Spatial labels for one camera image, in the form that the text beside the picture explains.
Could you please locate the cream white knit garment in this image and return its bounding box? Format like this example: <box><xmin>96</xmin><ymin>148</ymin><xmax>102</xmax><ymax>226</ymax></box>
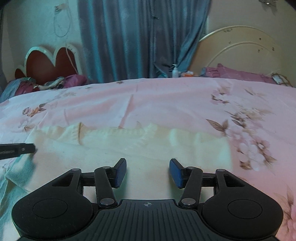
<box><xmin>6</xmin><ymin>123</ymin><xmax>232</xmax><ymax>199</ymax></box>

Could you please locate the pile of bedding left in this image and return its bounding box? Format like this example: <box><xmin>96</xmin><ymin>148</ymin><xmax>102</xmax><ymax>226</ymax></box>
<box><xmin>1</xmin><ymin>74</ymin><xmax>87</xmax><ymax>103</ymax></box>

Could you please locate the pink floral bed sheet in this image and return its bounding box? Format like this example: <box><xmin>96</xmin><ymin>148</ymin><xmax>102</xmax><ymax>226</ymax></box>
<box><xmin>1</xmin><ymin>77</ymin><xmax>295</xmax><ymax>240</ymax></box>

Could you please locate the red heart-shaped headboard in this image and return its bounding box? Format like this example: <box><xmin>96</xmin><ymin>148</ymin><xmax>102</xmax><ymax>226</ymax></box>
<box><xmin>14</xmin><ymin>43</ymin><xmax>83</xmax><ymax>85</ymax></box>

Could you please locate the orange small box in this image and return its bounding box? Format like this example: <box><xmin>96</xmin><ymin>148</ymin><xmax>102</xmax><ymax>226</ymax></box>
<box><xmin>180</xmin><ymin>71</ymin><xmax>194</xmax><ymax>77</ymax></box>

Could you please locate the white pump bottle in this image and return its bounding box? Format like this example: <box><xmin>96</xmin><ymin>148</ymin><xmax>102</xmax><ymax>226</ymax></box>
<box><xmin>171</xmin><ymin>64</ymin><xmax>179</xmax><ymax>78</ymax></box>

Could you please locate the purple pillow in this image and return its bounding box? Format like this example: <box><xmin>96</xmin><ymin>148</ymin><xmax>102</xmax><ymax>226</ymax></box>
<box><xmin>200</xmin><ymin>64</ymin><xmax>276</xmax><ymax>84</ymax></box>

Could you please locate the patterned cushion right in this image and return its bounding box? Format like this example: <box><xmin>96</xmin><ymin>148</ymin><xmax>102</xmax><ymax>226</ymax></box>
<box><xmin>271</xmin><ymin>73</ymin><xmax>293</xmax><ymax>87</ymax></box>

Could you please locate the blue grey curtain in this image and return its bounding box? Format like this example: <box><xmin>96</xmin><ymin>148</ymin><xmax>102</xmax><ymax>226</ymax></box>
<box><xmin>78</xmin><ymin>1</ymin><xmax>211</xmax><ymax>83</ymax></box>

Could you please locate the cream round headboard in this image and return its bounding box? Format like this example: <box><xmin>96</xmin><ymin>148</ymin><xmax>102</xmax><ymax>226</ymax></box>
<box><xmin>188</xmin><ymin>25</ymin><xmax>285</xmax><ymax>75</ymax></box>

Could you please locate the white hanging cable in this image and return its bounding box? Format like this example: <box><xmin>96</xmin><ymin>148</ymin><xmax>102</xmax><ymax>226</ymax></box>
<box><xmin>53</xmin><ymin>3</ymin><xmax>73</xmax><ymax>38</ymax></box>

